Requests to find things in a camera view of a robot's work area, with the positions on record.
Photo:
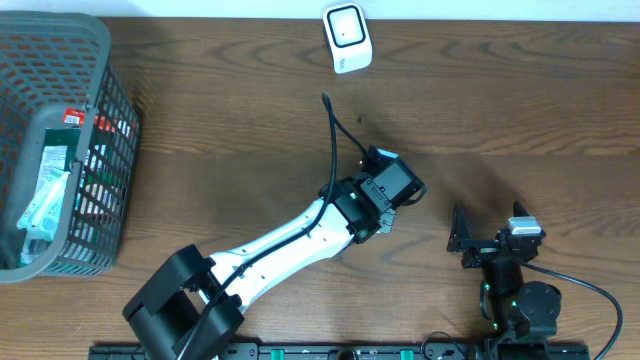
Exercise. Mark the white barcode scanner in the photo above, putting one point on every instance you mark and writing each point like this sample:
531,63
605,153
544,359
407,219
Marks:
347,37

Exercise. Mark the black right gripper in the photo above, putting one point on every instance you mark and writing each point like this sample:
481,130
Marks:
461,241

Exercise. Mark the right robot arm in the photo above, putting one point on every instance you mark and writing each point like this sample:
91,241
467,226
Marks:
521,311

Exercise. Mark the green 3M gloves package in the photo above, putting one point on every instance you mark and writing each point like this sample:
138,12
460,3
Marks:
58,152

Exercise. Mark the teal and orange sachet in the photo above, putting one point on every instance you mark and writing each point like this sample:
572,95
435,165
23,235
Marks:
41,217

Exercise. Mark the grey plastic mesh basket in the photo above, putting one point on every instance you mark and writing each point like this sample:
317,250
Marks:
51,62

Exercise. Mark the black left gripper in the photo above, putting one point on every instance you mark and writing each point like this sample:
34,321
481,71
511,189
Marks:
390,221

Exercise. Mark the orange tissue packet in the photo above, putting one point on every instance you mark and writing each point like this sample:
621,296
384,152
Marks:
76,117

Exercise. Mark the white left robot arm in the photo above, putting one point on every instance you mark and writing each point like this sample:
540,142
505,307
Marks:
193,305

